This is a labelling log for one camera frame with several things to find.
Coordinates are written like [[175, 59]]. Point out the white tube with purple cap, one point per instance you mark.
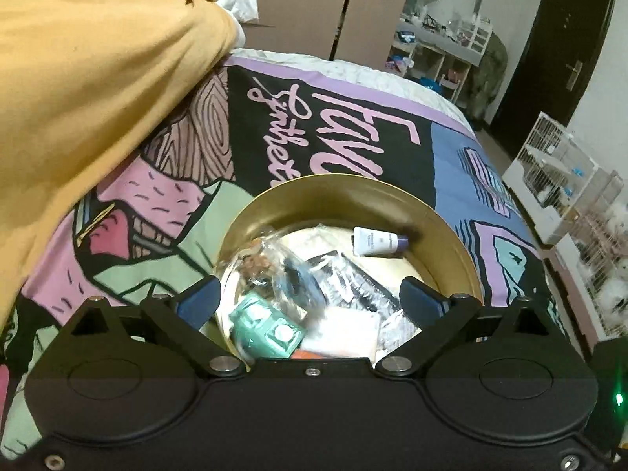
[[375, 241]]

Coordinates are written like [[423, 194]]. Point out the dark door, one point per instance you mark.
[[554, 59]]

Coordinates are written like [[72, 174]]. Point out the green coat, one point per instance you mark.
[[490, 73]]

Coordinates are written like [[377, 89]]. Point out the yellow fleece blanket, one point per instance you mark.
[[98, 83]]

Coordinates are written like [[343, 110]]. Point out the printed cartoon bedspread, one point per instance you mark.
[[343, 122]]

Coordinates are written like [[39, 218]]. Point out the green foil sachet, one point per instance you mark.
[[265, 326]]

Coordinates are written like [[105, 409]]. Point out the clear bag of white lace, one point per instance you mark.
[[343, 274]]

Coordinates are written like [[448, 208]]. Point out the white crumpled cloth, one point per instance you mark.
[[243, 2]]

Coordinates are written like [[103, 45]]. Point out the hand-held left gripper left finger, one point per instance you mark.
[[198, 299]]

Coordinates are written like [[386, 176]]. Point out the clear candies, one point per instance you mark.
[[257, 260]]

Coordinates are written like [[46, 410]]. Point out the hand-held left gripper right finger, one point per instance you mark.
[[422, 299]]

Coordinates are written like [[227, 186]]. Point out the round gold tin container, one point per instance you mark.
[[319, 196]]

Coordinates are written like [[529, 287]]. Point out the brown wardrobe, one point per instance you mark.
[[294, 5]]

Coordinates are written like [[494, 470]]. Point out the orange tube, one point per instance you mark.
[[306, 354]]

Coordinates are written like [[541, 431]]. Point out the white shelf desk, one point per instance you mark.
[[441, 39]]

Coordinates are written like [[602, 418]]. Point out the white packet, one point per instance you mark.
[[343, 333]]

